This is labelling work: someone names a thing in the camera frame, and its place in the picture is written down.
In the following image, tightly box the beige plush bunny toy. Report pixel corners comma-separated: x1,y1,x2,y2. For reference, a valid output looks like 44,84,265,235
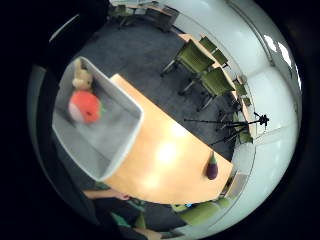
71,58,94,92

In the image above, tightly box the red plush tomato toy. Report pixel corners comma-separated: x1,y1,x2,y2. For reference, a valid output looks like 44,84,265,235
67,90,106,125

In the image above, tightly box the dark cabinet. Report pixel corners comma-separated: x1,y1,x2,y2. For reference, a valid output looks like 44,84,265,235
143,6,181,34

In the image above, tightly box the grey fabric storage bin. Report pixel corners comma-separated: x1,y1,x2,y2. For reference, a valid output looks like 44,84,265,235
51,56,145,183

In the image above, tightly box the green office chair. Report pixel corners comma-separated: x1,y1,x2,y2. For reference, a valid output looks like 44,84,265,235
178,67,236,113
213,48,231,68
199,35,218,53
159,39,216,78
171,197,235,227

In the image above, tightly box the long wooden desk row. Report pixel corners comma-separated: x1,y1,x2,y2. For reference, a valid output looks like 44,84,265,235
179,33,258,138

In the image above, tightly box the the person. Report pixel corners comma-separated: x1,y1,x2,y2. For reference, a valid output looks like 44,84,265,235
94,197,175,240

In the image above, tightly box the bright ceiling light panel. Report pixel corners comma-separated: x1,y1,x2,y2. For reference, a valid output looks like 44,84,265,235
263,34,278,53
277,41,292,69

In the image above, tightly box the purple plush eggplant toy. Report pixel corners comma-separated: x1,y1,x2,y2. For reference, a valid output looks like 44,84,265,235
205,151,220,181

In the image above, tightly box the black camera tripod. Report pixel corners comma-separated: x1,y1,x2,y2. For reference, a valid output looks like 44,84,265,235
183,111,270,147

